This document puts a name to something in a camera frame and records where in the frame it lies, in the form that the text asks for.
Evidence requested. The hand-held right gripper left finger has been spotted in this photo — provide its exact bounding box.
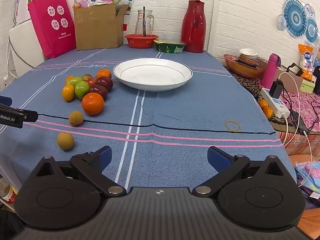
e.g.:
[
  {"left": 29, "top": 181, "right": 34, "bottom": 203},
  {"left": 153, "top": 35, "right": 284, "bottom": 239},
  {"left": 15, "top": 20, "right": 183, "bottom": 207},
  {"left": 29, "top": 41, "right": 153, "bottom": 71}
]
[{"left": 36, "top": 145, "right": 127, "bottom": 197}]

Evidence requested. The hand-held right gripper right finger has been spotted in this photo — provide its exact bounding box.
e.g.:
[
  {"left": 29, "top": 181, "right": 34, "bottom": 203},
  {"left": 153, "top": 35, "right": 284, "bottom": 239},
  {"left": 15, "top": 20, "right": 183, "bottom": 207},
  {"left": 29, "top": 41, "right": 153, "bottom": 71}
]
[{"left": 192, "top": 146, "right": 286, "bottom": 197}]

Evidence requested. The yellow-brown round fruit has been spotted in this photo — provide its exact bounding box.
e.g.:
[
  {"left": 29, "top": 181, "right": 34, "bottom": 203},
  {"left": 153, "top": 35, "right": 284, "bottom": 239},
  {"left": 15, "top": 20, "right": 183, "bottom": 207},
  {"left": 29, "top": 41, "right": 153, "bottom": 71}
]
[{"left": 57, "top": 132, "right": 75, "bottom": 150}]

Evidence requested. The yellow-orange oval citrus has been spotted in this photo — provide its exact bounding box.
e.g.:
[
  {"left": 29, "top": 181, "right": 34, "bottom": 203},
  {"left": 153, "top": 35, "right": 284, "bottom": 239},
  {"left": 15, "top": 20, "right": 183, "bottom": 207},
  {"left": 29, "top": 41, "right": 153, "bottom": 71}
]
[{"left": 62, "top": 84, "right": 76, "bottom": 102}]

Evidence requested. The brown kiwi fruit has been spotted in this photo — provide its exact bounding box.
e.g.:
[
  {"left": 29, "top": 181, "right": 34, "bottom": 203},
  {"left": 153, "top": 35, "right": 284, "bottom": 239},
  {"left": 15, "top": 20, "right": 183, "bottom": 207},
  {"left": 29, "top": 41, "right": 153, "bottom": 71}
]
[{"left": 68, "top": 111, "right": 84, "bottom": 127}]

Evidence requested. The large orange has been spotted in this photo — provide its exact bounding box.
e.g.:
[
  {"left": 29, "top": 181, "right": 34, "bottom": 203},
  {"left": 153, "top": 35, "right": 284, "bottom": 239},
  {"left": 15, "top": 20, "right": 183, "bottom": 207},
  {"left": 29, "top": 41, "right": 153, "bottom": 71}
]
[{"left": 82, "top": 92, "right": 105, "bottom": 116}]

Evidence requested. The small green jujube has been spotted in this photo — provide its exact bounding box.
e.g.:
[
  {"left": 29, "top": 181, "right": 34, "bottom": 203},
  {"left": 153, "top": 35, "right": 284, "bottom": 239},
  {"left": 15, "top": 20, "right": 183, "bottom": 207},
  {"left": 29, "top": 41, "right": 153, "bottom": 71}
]
[{"left": 67, "top": 76, "right": 84, "bottom": 87}]

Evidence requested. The large green jujube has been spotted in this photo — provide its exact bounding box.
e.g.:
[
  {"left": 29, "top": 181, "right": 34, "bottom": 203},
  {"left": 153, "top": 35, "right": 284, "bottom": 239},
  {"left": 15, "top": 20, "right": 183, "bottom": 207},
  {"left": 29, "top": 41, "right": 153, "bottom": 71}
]
[{"left": 74, "top": 81, "right": 91, "bottom": 100}]

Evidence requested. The dark red plum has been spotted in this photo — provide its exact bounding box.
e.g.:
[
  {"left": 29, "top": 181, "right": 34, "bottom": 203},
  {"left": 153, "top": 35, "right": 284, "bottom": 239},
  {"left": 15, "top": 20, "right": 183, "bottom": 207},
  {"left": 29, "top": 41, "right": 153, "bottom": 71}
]
[
  {"left": 96, "top": 76, "right": 114, "bottom": 92},
  {"left": 89, "top": 84, "right": 108, "bottom": 100}
]

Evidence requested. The round tangerine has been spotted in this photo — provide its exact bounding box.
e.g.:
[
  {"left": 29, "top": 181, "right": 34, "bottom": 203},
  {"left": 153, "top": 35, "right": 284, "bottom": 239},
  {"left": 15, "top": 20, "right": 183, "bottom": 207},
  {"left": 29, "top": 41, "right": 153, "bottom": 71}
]
[{"left": 96, "top": 69, "right": 112, "bottom": 80}]

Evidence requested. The white round plate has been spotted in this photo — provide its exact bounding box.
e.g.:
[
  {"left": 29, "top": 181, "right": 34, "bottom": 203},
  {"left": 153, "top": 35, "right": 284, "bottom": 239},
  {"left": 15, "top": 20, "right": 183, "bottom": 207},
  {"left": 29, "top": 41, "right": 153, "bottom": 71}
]
[{"left": 113, "top": 58, "right": 193, "bottom": 92}]

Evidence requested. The yellow rubber band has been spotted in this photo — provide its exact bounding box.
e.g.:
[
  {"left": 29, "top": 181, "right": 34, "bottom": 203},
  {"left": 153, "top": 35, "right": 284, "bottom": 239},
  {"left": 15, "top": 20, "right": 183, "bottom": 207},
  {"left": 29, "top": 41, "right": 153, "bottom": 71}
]
[{"left": 225, "top": 120, "right": 242, "bottom": 132}]

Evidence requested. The white refrigerator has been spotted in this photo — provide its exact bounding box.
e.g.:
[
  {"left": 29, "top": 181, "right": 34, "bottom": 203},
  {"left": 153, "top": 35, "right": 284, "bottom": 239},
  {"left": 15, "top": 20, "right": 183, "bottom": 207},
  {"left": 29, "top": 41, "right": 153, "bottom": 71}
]
[{"left": 9, "top": 0, "right": 46, "bottom": 77}]

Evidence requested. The blue striped tablecloth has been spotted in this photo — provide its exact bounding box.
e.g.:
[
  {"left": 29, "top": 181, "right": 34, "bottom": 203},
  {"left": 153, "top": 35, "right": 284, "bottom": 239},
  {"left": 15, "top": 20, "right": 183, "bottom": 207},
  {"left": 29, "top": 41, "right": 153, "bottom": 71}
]
[{"left": 0, "top": 44, "right": 298, "bottom": 197}]

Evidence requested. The red label bottle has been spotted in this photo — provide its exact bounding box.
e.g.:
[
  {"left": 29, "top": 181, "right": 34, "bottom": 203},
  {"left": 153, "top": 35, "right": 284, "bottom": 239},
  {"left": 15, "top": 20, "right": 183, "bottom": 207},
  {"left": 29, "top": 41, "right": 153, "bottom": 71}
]
[{"left": 0, "top": 177, "right": 15, "bottom": 204}]

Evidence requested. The leopard print cloth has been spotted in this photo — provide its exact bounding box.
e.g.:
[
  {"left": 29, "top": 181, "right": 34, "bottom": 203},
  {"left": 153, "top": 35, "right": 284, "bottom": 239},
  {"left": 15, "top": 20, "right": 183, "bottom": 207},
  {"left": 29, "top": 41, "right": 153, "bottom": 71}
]
[{"left": 224, "top": 66, "right": 275, "bottom": 102}]

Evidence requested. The white power strip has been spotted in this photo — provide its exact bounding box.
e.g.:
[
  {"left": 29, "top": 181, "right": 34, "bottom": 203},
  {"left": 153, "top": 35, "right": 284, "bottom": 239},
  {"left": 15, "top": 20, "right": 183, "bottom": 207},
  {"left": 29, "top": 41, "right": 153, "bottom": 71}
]
[{"left": 260, "top": 87, "right": 291, "bottom": 118}]

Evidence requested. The black charger adapter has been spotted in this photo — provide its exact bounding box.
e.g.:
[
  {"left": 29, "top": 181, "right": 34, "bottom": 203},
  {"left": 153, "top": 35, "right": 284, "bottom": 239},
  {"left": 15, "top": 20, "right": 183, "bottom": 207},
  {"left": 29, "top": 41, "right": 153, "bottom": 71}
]
[{"left": 269, "top": 79, "right": 284, "bottom": 99}]

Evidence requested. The pink tote bag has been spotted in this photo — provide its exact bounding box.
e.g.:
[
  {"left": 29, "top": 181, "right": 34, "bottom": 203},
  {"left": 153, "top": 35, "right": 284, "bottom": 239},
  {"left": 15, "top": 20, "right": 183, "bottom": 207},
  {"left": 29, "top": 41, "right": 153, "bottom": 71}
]
[{"left": 27, "top": 0, "right": 77, "bottom": 59}]

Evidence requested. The amber glass bowl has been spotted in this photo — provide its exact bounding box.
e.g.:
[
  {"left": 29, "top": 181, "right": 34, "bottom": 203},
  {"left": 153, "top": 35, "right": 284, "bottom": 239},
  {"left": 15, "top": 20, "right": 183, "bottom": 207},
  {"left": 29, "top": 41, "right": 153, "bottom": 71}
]
[{"left": 223, "top": 54, "right": 267, "bottom": 79}]

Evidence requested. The pig print package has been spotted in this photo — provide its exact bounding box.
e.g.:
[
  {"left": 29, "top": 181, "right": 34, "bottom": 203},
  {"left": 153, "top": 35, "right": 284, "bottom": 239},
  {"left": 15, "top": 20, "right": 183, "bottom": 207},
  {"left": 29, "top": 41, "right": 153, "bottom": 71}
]
[{"left": 295, "top": 161, "right": 320, "bottom": 193}]

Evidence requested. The pink floral blanket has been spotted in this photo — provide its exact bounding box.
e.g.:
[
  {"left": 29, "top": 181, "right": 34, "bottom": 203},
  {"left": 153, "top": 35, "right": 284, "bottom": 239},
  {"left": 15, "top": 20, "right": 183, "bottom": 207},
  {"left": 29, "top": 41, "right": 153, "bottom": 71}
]
[{"left": 274, "top": 90, "right": 320, "bottom": 157}]

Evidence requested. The pink water bottle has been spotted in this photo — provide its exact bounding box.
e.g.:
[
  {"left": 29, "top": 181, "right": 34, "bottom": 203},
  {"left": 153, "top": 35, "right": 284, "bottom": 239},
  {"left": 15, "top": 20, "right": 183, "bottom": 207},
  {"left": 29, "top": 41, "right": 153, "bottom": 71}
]
[{"left": 260, "top": 53, "right": 281, "bottom": 89}]

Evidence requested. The white paper cup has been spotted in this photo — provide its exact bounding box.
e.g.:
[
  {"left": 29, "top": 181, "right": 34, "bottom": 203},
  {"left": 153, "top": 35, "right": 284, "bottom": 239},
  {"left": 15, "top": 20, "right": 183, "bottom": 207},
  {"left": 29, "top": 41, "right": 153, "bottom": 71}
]
[{"left": 239, "top": 48, "right": 259, "bottom": 60}]

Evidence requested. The cardboard box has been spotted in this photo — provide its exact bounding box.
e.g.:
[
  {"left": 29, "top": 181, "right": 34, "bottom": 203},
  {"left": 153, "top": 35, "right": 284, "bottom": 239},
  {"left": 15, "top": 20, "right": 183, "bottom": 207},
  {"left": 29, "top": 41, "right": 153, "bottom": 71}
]
[{"left": 73, "top": 3, "right": 130, "bottom": 51}]

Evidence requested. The red plastic basket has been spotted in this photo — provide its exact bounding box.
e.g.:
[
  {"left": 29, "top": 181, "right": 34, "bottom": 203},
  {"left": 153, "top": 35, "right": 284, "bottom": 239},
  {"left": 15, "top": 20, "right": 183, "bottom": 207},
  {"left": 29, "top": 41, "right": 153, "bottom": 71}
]
[{"left": 124, "top": 34, "right": 159, "bottom": 49}]

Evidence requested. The green patterned bowl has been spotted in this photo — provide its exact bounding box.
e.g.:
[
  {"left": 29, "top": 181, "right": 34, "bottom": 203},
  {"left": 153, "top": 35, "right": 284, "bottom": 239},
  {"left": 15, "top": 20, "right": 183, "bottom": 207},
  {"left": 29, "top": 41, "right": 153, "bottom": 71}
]
[{"left": 153, "top": 39, "right": 187, "bottom": 54}]

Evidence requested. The red thermos jug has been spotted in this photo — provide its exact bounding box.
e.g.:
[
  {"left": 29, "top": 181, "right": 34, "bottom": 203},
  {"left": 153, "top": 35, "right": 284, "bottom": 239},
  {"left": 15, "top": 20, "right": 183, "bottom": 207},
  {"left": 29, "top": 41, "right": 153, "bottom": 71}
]
[{"left": 180, "top": 0, "right": 207, "bottom": 53}]

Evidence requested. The orange snack bag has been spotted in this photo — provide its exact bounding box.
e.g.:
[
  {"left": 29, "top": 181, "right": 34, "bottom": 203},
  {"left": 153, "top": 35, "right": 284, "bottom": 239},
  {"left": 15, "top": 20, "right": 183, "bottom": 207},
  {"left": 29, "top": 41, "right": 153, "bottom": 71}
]
[{"left": 298, "top": 43, "right": 314, "bottom": 80}]

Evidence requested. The dark stick in pitcher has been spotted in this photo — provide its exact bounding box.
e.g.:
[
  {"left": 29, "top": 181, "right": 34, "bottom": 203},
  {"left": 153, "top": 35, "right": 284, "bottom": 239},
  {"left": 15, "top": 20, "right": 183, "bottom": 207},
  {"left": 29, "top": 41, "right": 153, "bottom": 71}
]
[{"left": 142, "top": 6, "right": 147, "bottom": 37}]

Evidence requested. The glass pitcher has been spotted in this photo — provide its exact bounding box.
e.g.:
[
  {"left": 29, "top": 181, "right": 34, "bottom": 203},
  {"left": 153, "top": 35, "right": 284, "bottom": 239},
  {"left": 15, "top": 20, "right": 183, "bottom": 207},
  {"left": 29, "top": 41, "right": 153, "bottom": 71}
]
[{"left": 135, "top": 9, "right": 155, "bottom": 36}]

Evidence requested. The blue paper fan decoration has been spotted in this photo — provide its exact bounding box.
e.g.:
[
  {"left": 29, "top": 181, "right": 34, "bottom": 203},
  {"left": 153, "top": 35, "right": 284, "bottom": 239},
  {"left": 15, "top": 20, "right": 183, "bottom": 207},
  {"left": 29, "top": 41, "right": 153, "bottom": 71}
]
[{"left": 278, "top": 0, "right": 319, "bottom": 44}]

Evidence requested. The white charging cable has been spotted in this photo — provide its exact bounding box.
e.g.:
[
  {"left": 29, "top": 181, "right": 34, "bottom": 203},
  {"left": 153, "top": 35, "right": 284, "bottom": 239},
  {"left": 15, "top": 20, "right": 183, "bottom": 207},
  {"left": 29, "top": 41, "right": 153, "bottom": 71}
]
[{"left": 278, "top": 72, "right": 313, "bottom": 175}]

